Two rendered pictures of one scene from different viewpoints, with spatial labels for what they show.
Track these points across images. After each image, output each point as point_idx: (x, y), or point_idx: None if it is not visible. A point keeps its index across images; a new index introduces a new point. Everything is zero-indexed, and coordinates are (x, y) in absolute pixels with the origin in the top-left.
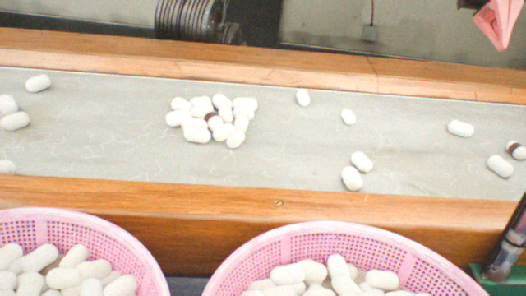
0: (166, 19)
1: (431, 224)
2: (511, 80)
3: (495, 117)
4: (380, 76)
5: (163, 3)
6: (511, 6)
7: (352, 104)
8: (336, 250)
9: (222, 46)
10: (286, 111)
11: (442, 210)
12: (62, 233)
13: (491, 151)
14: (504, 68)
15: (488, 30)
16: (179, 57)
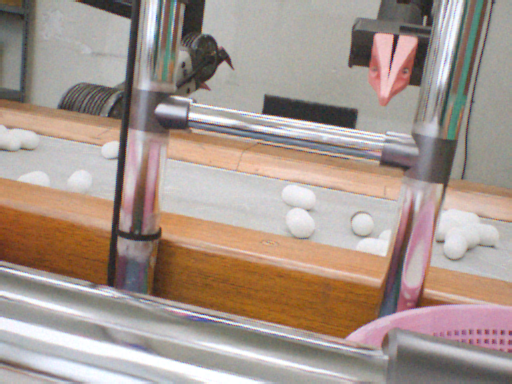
0: (67, 106)
1: (32, 205)
2: (458, 185)
3: (391, 211)
4: (246, 152)
5: (71, 91)
6: (397, 46)
7: (181, 169)
8: None
9: (80, 113)
10: (76, 157)
11: (83, 203)
12: None
13: (324, 224)
14: (464, 180)
15: (376, 84)
16: (10, 108)
